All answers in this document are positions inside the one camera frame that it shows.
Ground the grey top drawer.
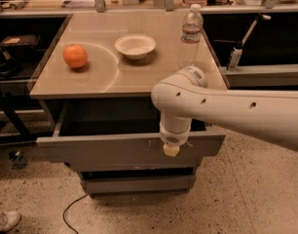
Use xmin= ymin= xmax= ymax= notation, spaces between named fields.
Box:
xmin=36 ymin=107 xmax=227 ymax=173

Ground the grey drawer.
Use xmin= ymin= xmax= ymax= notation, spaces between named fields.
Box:
xmin=36 ymin=107 xmax=227 ymax=173
xmin=80 ymin=175 xmax=196 ymax=194

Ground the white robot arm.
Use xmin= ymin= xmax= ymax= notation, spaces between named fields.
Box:
xmin=151 ymin=66 xmax=298 ymax=155

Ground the grey bottom drawer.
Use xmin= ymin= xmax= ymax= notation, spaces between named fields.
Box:
xmin=80 ymin=175 xmax=196 ymax=194

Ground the grey drawer cabinet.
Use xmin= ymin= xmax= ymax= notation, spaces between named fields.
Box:
xmin=27 ymin=11 xmax=231 ymax=129

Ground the white bowl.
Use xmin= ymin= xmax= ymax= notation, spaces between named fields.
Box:
xmin=115 ymin=34 xmax=156 ymax=60

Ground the white tube with black cap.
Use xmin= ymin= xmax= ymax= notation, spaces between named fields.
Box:
xmin=226 ymin=14 xmax=272 ymax=71

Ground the clear plastic water bottle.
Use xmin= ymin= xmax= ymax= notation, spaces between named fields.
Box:
xmin=178 ymin=4 xmax=204 ymax=68

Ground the orange fruit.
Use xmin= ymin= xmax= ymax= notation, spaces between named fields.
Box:
xmin=62 ymin=44 xmax=88 ymax=68

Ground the small blue floor object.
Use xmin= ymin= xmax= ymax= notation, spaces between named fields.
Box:
xmin=9 ymin=151 xmax=27 ymax=169

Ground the white shoe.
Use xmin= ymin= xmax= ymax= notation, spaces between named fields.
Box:
xmin=0 ymin=211 xmax=21 ymax=232

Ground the black chair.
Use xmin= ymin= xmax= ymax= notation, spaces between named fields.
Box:
xmin=0 ymin=47 xmax=50 ymax=145

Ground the black floor cable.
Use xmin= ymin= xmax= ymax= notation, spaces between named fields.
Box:
xmin=62 ymin=192 xmax=90 ymax=234

